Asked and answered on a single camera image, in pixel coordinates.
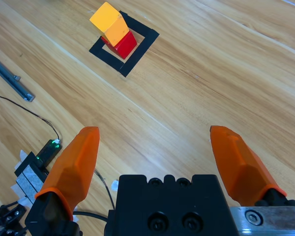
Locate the black tape square outline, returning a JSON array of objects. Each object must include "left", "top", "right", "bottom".
[{"left": 88, "top": 10, "right": 160, "bottom": 78}]

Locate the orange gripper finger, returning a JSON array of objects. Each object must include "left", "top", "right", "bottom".
[
  {"left": 209, "top": 125, "right": 295, "bottom": 207},
  {"left": 24, "top": 126, "right": 101, "bottom": 236}
]

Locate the black dongle with green light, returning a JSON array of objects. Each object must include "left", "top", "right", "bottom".
[{"left": 36, "top": 139, "right": 62, "bottom": 168}]

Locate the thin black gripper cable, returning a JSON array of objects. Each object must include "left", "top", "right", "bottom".
[{"left": 72, "top": 210, "right": 109, "bottom": 221}]

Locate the yellow wooden block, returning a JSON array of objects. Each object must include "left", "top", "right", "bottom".
[{"left": 89, "top": 1, "right": 130, "bottom": 47}]

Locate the red wooden block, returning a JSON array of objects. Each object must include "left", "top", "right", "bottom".
[{"left": 100, "top": 30, "right": 138, "bottom": 60}]

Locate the thin black wire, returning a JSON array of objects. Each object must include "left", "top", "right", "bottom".
[
  {"left": 0, "top": 94, "right": 62, "bottom": 141},
  {"left": 93, "top": 169, "right": 116, "bottom": 211}
]

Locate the black block with grey pads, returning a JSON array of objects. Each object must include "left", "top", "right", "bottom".
[{"left": 14, "top": 151, "right": 51, "bottom": 197}]

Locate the aluminium profile rail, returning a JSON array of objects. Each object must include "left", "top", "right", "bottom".
[{"left": 0, "top": 53, "right": 36, "bottom": 102}]

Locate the white tape strip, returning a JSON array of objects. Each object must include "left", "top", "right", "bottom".
[{"left": 10, "top": 149, "right": 36, "bottom": 207}]

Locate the black bracket with screws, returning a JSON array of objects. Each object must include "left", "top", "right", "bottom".
[{"left": 0, "top": 200, "right": 30, "bottom": 236}]

